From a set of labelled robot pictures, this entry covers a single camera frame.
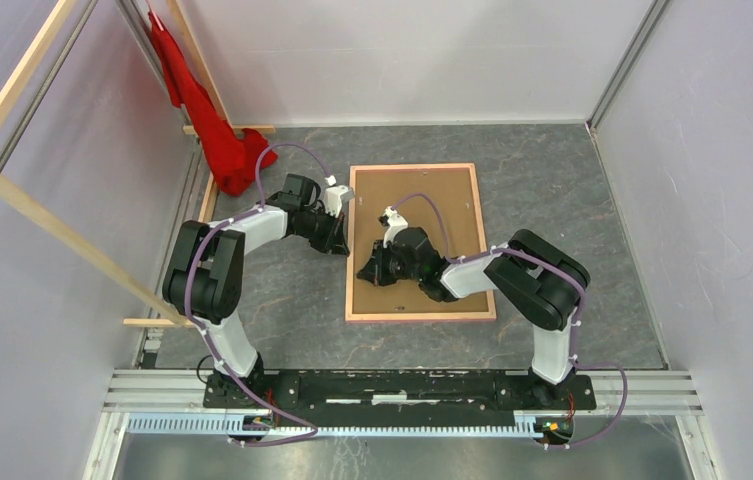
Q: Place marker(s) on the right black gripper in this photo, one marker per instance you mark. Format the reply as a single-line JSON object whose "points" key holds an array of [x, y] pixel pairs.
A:
{"points": [[374, 270]]}

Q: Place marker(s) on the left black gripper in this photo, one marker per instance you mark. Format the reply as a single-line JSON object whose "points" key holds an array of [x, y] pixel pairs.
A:
{"points": [[335, 242]]}

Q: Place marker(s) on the brown cardboard backing board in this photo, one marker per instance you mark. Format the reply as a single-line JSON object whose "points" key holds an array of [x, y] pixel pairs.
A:
{"points": [[408, 225]]}

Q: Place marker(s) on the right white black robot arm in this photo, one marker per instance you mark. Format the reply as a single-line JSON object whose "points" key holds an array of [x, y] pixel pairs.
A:
{"points": [[544, 284]]}

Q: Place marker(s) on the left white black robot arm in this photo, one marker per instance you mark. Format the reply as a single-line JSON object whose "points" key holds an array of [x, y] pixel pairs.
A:
{"points": [[204, 277]]}

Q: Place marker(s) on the red cloth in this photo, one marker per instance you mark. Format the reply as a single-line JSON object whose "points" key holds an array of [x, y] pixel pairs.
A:
{"points": [[232, 159]]}

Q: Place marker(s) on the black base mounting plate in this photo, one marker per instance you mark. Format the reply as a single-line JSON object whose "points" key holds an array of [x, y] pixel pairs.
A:
{"points": [[395, 398]]}

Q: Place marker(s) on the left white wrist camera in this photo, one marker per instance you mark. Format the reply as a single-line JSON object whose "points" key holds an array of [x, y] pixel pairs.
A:
{"points": [[335, 196]]}

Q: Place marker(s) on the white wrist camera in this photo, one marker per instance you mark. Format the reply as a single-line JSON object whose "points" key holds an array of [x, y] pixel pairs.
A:
{"points": [[335, 196], [393, 223]]}

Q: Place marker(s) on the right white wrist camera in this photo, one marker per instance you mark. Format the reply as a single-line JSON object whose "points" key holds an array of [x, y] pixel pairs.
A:
{"points": [[393, 223]]}

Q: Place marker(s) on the wooden rack frame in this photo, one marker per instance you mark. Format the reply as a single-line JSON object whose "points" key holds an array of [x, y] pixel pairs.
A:
{"points": [[105, 153]]}

